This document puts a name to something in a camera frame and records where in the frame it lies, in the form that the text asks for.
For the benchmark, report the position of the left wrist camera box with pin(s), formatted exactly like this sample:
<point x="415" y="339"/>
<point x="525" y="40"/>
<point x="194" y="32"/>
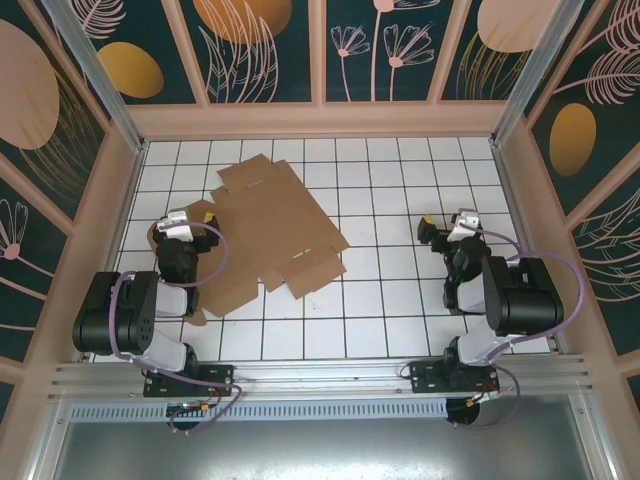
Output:
<point x="175" y="225"/>

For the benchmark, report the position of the aluminium mounting rail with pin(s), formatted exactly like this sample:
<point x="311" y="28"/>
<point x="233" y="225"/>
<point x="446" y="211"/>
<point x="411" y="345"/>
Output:
<point x="325" y="372"/>

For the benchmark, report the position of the grey metal sheet panel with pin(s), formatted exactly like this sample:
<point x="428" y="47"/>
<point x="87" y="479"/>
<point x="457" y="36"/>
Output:
<point x="325" y="450"/>

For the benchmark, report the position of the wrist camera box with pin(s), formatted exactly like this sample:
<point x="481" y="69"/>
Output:
<point x="465" y="226"/>
<point x="175" y="225"/>

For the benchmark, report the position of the brown cardboard box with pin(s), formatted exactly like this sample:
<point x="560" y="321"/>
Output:
<point x="270" y="220"/>

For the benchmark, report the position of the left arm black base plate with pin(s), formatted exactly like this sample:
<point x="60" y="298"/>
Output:
<point x="215" y="380"/>

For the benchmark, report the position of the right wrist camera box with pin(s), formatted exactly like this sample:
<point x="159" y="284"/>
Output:
<point x="465" y="226"/>

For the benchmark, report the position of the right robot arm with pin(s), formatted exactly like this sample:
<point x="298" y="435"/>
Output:
<point x="530" y="305"/>

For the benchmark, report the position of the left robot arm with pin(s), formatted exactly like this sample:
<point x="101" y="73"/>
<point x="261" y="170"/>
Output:
<point x="100" y="320"/>

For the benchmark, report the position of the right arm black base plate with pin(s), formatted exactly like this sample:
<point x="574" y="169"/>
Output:
<point x="425" y="377"/>

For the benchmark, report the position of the aluminium frame post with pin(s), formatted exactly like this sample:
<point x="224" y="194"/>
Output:
<point x="530" y="65"/>
<point x="95" y="65"/>

